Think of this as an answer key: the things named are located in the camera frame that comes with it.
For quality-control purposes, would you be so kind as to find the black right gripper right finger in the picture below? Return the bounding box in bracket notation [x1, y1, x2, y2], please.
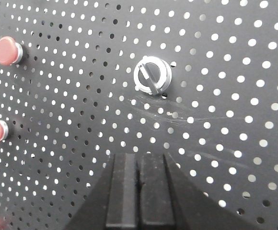
[140, 153, 175, 226]

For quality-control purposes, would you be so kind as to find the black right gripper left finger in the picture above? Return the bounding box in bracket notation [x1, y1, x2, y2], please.
[105, 153, 138, 228]

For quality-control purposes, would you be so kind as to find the upper red mushroom button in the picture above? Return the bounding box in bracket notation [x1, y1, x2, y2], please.
[0, 36, 23, 66]

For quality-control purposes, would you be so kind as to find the black perforated pegboard panel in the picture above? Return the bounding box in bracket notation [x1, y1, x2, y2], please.
[0, 0, 278, 230]

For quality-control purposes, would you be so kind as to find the silver rotary selector switch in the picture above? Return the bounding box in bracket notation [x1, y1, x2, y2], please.
[133, 56, 172, 96]

